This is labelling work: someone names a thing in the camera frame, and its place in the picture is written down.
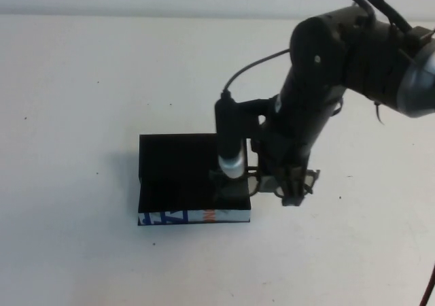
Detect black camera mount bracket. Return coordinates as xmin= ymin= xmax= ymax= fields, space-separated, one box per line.
xmin=233 ymin=96 xmax=277 ymax=141

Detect black camera cable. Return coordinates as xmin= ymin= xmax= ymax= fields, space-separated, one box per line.
xmin=221 ymin=48 xmax=292 ymax=95

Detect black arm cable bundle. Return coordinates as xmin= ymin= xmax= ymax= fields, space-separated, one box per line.
xmin=336 ymin=0 xmax=417 ymax=35

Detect black glasses case printed sides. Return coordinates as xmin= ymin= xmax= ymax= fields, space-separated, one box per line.
xmin=137 ymin=133 xmax=253 ymax=226

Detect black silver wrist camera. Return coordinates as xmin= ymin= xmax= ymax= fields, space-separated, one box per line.
xmin=213 ymin=90 xmax=247 ymax=180

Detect dark framed glasses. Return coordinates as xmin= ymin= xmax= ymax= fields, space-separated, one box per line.
xmin=208 ymin=165 xmax=322 ymax=199

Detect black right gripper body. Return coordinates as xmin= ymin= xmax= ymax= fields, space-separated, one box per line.
xmin=250 ymin=129 xmax=315 ymax=186

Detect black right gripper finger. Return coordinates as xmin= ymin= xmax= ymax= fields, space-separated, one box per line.
xmin=292 ymin=166 xmax=307 ymax=207
xmin=280 ymin=169 xmax=294 ymax=207

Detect red cable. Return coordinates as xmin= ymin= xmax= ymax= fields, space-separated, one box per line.
xmin=419 ymin=260 xmax=435 ymax=306

